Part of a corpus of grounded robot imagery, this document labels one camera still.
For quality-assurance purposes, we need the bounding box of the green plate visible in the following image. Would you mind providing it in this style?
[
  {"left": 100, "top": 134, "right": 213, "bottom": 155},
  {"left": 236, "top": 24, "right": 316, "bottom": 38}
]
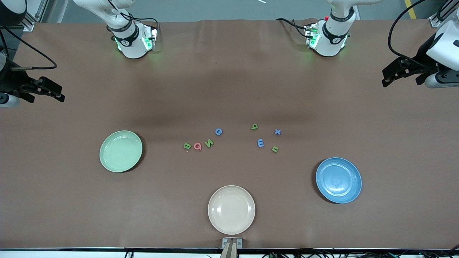
[{"left": 99, "top": 130, "right": 143, "bottom": 173}]

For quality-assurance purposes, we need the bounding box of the blue plate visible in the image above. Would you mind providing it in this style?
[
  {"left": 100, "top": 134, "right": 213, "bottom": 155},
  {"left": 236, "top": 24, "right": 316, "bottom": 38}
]
[{"left": 316, "top": 157, "right": 363, "bottom": 204}]

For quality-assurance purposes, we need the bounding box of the brown table cover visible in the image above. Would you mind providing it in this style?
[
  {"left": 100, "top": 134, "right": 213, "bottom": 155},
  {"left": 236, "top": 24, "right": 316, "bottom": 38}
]
[{"left": 0, "top": 19, "right": 459, "bottom": 249}]

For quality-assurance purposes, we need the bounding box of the beige plate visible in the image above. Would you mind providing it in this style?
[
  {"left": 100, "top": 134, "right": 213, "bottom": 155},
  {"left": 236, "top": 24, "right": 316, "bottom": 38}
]
[{"left": 208, "top": 185, "right": 256, "bottom": 235}]

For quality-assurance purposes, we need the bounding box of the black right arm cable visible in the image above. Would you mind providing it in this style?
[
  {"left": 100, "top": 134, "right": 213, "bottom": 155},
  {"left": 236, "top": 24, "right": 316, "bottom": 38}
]
[{"left": 0, "top": 25, "right": 58, "bottom": 70}]

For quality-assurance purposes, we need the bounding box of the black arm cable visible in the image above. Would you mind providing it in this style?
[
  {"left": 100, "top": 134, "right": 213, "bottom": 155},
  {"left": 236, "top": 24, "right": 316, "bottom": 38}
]
[
  {"left": 0, "top": 25, "right": 58, "bottom": 70},
  {"left": 388, "top": 0, "right": 436, "bottom": 68}
]

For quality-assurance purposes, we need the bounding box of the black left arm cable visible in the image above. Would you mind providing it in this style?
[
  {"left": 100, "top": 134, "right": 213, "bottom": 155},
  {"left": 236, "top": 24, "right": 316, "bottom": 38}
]
[{"left": 388, "top": 0, "right": 436, "bottom": 68}]

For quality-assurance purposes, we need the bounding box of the aluminium frame profile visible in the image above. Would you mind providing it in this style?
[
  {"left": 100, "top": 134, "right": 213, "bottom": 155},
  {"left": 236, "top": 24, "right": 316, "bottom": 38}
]
[
  {"left": 22, "top": 0, "right": 49, "bottom": 32},
  {"left": 430, "top": 0, "right": 454, "bottom": 27}
]

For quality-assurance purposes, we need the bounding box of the black left base cable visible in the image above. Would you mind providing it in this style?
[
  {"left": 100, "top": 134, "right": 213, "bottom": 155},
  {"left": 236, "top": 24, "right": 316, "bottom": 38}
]
[{"left": 275, "top": 18, "right": 312, "bottom": 38}]

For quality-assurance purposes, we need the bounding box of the black base cable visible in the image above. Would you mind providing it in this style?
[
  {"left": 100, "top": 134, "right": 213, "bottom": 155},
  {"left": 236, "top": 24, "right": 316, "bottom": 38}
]
[
  {"left": 275, "top": 18, "right": 312, "bottom": 38},
  {"left": 127, "top": 14, "right": 160, "bottom": 36}
]

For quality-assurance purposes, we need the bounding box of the black right base cable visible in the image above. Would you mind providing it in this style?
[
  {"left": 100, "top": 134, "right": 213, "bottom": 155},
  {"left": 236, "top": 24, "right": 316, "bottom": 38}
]
[{"left": 127, "top": 14, "right": 160, "bottom": 36}]

